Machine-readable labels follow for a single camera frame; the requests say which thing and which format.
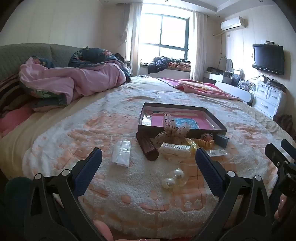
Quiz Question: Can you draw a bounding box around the small clear packet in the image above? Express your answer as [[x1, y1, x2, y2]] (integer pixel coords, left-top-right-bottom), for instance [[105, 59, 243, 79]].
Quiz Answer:
[[206, 148, 228, 158]]

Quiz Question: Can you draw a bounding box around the white desk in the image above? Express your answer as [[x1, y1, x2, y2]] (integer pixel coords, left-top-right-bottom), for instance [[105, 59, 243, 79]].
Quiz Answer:
[[203, 71, 224, 83]]

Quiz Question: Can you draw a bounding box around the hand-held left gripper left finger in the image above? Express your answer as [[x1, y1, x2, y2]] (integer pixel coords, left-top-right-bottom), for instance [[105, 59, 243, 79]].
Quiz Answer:
[[23, 148, 103, 241]]

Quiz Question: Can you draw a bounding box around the pink floral duvet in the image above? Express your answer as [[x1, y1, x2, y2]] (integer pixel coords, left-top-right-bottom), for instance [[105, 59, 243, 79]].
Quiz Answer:
[[18, 47, 131, 112]]

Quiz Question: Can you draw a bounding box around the striped pillow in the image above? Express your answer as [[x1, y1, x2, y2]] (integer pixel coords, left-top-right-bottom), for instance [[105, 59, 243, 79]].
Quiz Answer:
[[0, 74, 31, 113]]

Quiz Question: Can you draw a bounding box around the pink cloth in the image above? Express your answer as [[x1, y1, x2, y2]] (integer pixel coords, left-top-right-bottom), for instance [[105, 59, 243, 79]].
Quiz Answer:
[[0, 108, 34, 138]]

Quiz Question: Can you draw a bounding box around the clear flat plastic bag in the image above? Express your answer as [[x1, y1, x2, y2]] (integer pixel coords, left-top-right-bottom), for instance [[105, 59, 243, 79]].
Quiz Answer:
[[111, 138, 132, 168]]

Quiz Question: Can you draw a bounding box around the polka-dot bow scrunchie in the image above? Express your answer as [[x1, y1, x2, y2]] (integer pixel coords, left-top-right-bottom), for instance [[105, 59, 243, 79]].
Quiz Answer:
[[154, 113, 192, 149]]

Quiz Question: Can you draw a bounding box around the white air conditioner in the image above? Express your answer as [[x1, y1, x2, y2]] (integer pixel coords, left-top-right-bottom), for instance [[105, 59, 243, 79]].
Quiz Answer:
[[220, 17, 246, 32]]

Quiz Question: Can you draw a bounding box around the white rounded bench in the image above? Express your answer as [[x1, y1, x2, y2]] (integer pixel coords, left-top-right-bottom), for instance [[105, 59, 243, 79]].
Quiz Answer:
[[215, 81, 255, 104]]

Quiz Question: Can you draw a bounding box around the white peach fleece blanket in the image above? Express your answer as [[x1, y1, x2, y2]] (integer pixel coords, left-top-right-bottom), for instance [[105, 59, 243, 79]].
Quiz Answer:
[[22, 77, 285, 240]]

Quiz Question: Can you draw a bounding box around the yellow hair claw clip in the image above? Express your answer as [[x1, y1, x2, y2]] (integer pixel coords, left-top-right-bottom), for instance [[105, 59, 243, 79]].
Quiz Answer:
[[194, 137, 214, 151]]

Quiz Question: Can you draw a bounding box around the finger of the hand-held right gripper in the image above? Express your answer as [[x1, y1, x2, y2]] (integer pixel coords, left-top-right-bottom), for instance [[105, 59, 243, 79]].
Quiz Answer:
[[265, 143, 287, 168], [280, 139, 296, 161]]

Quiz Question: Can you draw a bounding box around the green padded headboard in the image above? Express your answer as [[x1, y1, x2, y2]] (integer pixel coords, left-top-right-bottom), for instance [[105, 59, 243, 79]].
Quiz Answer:
[[0, 43, 81, 81]]

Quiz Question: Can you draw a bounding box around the dark shallow cardboard box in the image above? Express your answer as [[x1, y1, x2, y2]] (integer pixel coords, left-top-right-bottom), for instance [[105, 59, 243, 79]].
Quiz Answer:
[[138, 102, 228, 139]]

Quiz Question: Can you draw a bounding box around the window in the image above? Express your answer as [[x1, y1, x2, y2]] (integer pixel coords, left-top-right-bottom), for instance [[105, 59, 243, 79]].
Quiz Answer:
[[139, 13, 190, 61]]

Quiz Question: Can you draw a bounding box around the person's left hand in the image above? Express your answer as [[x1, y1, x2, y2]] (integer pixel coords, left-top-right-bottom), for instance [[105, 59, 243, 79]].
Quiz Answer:
[[94, 220, 114, 241]]

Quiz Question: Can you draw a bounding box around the dark red bag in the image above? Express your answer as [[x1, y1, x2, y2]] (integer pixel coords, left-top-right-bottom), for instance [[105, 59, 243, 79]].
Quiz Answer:
[[273, 114, 293, 133]]

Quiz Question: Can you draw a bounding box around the white hair claw clip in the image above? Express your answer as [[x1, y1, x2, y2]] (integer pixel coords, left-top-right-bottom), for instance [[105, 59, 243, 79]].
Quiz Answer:
[[158, 142, 193, 160]]

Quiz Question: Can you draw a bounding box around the round standing mirror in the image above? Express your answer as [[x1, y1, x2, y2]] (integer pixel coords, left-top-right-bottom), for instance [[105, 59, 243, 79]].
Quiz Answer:
[[219, 56, 233, 73]]

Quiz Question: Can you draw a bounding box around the pile of dark clothes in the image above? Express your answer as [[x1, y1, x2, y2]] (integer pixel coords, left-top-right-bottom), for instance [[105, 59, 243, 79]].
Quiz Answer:
[[147, 56, 191, 74]]

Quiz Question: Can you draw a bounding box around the pink printed blanket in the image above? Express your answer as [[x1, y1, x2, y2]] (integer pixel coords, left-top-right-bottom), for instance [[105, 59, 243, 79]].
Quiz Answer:
[[157, 77, 242, 102]]

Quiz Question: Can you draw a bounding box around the sheer white curtain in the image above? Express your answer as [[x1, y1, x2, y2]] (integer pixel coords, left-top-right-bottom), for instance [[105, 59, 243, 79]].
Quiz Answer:
[[122, 2, 143, 77]]

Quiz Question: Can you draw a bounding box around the pearl hair clip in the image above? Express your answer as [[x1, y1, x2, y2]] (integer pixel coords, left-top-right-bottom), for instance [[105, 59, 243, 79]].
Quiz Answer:
[[161, 169, 187, 192]]

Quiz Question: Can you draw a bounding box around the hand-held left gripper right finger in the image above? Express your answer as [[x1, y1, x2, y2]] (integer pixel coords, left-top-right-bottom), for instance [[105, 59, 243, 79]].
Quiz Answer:
[[195, 148, 278, 241]]

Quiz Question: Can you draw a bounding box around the white drawer cabinet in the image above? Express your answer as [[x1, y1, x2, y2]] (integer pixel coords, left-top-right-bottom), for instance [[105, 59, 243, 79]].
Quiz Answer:
[[253, 80, 286, 119]]

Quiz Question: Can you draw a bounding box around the person's right hand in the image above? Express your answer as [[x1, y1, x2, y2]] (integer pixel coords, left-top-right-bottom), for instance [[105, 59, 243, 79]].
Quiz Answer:
[[274, 195, 288, 222]]

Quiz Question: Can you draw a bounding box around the small blue box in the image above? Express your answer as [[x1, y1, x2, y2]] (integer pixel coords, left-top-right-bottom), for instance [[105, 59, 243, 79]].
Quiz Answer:
[[214, 134, 229, 148]]

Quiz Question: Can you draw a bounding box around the black wall television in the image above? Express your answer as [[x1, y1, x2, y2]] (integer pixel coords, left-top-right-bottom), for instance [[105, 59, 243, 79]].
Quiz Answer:
[[252, 44, 285, 75]]

